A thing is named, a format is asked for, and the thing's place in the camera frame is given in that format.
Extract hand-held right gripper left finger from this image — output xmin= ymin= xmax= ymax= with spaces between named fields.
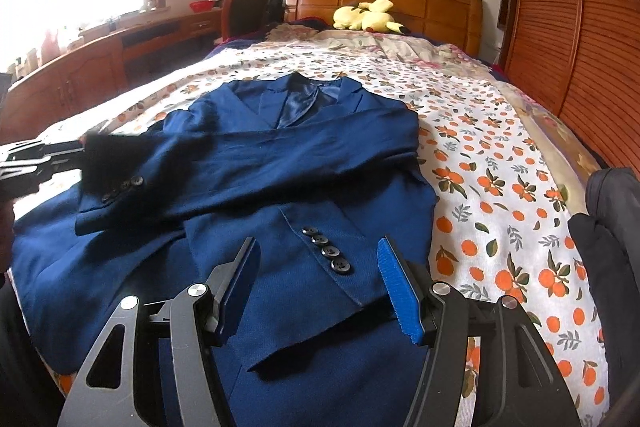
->
xmin=57 ymin=237 xmax=261 ymax=427

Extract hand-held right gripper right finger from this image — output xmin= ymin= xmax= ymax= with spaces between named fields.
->
xmin=376 ymin=234 xmax=583 ymax=427

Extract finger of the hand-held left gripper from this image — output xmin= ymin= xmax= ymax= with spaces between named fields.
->
xmin=0 ymin=159 xmax=143 ymax=205
xmin=0 ymin=133 xmax=146 ymax=170

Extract navy blue blazer jacket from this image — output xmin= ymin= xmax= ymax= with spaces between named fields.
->
xmin=10 ymin=74 xmax=436 ymax=427

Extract long wooden desk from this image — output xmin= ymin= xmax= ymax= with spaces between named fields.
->
xmin=0 ymin=9 xmax=223 ymax=142

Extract orange fruit print bedsheet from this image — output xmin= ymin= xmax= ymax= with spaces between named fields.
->
xmin=12 ymin=39 xmax=611 ymax=427

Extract black folded cloth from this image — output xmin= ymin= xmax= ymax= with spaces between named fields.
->
xmin=567 ymin=212 xmax=640 ymax=427

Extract dark brown bag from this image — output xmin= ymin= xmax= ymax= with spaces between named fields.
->
xmin=222 ymin=0 xmax=286 ymax=42

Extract dark grey folded cloth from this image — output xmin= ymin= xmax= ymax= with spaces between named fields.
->
xmin=585 ymin=167 xmax=640 ymax=228

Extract beige floral quilt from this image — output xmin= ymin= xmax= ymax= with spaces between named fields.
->
xmin=265 ymin=24 xmax=601 ymax=172

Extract yellow plush toy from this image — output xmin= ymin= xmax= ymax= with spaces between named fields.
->
xmin=333 ymin=0 xmax=406 ymax=35

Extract wooden bed headboard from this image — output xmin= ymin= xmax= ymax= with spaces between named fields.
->
xmin=285 ymin=0 xmax=483 ymax=58

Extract wooden louvered wardrobe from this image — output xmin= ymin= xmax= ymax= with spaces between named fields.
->
xmin=497 ymin=0 xmax=640 ymax=172

